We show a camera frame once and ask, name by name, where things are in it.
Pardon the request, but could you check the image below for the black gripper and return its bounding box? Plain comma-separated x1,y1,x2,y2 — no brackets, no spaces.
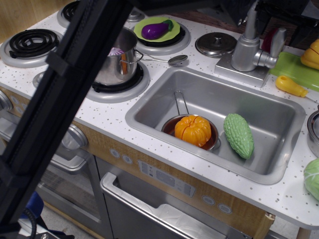
255,0,319,47

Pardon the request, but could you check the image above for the silver faucet lever handle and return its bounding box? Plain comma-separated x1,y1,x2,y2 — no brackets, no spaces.
270,27,287,58

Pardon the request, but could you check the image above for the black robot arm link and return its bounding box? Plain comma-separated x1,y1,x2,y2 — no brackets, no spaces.
0,0,134,239

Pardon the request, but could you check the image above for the red toy vegetable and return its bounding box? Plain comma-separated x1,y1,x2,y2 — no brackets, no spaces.
261,28,278,53

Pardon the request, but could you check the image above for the green cutting board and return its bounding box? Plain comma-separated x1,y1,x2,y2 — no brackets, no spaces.
269,52,319,92

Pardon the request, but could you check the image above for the yellow toy bell pepper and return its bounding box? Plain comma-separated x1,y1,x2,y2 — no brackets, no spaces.
301,39,319,70

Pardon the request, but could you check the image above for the silver toy faucet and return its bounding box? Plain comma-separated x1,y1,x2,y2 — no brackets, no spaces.
214,3,279,88

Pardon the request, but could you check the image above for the steel pot lid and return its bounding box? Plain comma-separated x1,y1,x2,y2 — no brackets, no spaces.
195,32,237,58

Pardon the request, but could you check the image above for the silver sink basin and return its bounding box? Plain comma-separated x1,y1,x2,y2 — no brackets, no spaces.
126,67,306,185

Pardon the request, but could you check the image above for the steel pot at right edge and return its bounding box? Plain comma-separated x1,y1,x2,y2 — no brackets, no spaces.
307,107,319,158

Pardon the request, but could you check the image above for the silver metal spoon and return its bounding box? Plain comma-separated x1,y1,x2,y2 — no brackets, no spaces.
142,55,188,66

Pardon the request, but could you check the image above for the back right stove burner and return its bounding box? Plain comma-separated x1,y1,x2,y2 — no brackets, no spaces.
136,24,191,56

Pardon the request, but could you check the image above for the stove burner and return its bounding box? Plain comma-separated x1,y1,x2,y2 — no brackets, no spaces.
86,63,150,104
57,0,80,28
136,24,191,56
0,29,62,68

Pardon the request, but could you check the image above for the green toy bitter gourd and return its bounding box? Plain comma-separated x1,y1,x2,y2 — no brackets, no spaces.
223,114,255,159

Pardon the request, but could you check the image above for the purple toy eggplant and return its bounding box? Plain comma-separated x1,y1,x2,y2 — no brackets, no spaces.
141,19,173,40

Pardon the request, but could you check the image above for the small steel saucepan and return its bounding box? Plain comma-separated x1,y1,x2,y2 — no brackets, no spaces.
161,91,220,151

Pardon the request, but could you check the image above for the orange toy pumpkin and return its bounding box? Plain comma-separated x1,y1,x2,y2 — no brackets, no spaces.
174,115,212,147

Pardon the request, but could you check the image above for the green plate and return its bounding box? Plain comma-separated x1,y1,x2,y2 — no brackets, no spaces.
133,17,181,42

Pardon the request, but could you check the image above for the silver stove top knob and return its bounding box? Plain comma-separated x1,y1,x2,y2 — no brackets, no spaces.
127,10,145,22

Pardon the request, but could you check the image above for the green toy cabbage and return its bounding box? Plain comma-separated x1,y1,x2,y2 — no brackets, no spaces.
304,158,319,200

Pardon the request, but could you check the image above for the front right stove burner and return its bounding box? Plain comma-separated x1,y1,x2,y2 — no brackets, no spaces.
86,63,150,104

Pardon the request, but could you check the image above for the stainless steel pot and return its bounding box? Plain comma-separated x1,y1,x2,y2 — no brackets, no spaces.
95,27,140,86

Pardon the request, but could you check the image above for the purple toy onion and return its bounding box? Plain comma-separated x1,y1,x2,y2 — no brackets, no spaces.
108,47,124,56

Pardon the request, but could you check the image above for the back left stove burner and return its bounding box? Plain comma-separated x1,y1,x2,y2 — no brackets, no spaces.
57,0,80,28

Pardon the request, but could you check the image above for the toy dishwasher door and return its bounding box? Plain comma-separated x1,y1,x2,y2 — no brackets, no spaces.
96,158,250,239

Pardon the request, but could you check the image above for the silver oven knob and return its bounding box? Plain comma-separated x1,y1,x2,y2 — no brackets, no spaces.
61,124,88,150

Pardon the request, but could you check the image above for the front left stove burner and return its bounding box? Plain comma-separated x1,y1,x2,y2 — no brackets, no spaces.
0,29,62,68

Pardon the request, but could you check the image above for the toy oven door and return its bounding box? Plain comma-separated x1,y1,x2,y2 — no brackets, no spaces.
36,145,114,239

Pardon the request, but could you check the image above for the silver left edge knob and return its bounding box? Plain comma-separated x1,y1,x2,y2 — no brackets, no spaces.
0,91,13,111

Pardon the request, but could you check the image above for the blue device with cable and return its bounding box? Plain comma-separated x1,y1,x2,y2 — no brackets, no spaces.
17,191,75,239

